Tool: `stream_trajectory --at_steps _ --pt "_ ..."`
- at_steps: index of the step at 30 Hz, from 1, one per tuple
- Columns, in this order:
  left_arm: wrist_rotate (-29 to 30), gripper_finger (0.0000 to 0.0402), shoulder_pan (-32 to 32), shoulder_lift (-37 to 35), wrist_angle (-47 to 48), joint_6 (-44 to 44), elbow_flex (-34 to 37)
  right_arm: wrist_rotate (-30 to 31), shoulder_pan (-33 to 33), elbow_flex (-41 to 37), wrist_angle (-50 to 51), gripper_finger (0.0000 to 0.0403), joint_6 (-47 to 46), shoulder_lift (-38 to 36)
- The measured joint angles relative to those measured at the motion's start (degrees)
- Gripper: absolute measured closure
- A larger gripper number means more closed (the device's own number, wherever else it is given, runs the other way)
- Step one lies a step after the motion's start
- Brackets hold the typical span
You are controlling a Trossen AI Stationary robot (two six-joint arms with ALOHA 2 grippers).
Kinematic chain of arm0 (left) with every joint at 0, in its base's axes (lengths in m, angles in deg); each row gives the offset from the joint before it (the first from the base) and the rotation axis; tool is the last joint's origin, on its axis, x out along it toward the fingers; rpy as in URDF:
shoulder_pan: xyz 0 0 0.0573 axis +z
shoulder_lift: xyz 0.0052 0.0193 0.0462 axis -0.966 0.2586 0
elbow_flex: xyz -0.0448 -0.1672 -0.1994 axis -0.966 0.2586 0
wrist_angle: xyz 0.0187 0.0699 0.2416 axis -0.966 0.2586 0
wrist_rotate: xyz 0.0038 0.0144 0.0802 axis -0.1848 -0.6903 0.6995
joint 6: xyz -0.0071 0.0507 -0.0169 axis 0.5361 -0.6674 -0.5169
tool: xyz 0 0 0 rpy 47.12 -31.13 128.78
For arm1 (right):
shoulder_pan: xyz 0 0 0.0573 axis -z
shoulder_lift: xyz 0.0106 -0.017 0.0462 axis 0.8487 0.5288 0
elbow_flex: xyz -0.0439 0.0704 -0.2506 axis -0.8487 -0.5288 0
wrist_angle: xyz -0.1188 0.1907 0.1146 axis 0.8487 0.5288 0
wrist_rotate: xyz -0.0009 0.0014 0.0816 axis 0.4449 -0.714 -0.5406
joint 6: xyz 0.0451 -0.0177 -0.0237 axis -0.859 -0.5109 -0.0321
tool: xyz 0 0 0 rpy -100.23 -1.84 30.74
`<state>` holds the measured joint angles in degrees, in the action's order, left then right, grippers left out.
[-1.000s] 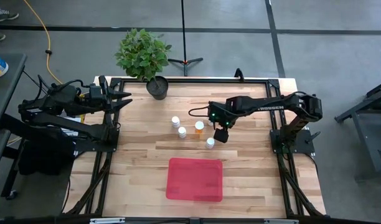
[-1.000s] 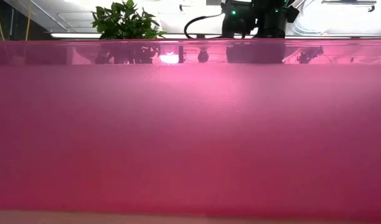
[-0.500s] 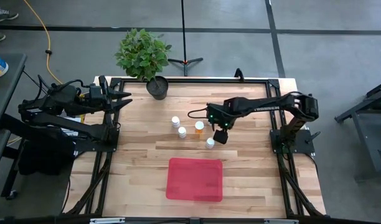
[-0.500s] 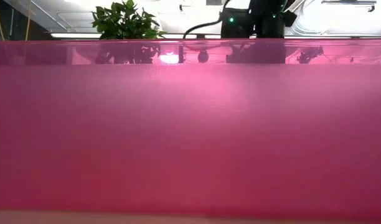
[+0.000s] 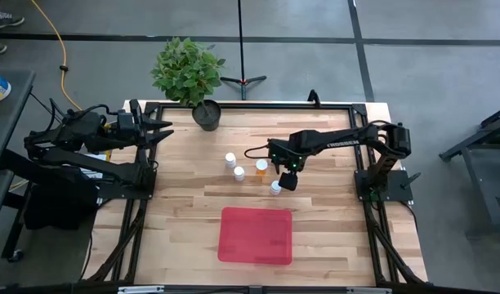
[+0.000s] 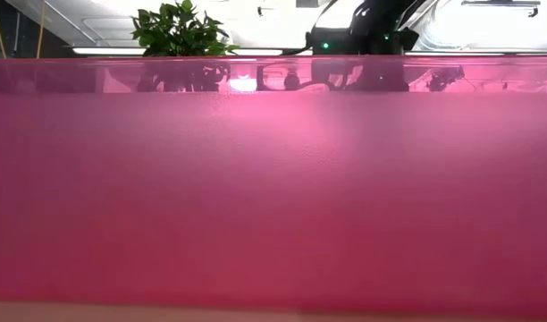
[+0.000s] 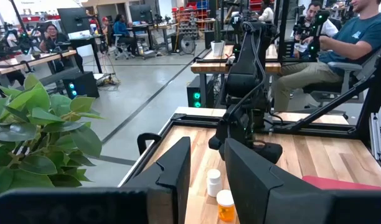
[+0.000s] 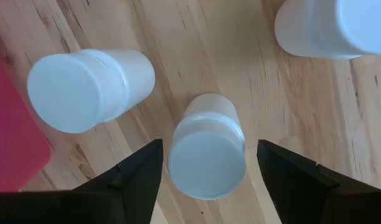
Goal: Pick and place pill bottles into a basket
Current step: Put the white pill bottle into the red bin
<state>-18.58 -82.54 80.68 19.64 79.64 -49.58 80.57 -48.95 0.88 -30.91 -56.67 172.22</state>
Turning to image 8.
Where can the red translucent plastic basket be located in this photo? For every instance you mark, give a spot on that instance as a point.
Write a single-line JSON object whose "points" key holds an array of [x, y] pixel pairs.
{"points": [[13, 140]]}

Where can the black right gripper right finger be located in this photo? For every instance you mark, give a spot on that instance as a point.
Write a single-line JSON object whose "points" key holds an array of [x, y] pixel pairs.
{"points": [[296, 186]]}

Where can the white pill bottle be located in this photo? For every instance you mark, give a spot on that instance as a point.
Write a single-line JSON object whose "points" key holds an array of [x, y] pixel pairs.
{"points": [[207, 165], [318, 31], [69, 93]]}

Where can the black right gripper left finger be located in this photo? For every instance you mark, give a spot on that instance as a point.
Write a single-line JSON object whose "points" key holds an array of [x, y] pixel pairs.
{"points": [[128, 186]]}

